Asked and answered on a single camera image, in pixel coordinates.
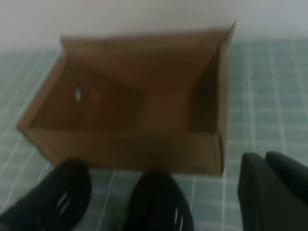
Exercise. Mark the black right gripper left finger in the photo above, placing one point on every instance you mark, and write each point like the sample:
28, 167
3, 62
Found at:
252, 192

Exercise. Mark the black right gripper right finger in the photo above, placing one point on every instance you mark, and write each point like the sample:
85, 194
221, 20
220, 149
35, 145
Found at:
291, 187

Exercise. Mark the black knit sneaker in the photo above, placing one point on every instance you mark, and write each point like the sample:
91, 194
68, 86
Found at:
48, 192
154, 199

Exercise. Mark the brown cardboard shoe box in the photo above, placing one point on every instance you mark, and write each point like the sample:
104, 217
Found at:
144, 154

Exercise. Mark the green white grid tablecloth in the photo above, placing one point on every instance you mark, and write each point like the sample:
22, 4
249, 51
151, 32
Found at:
264, 96

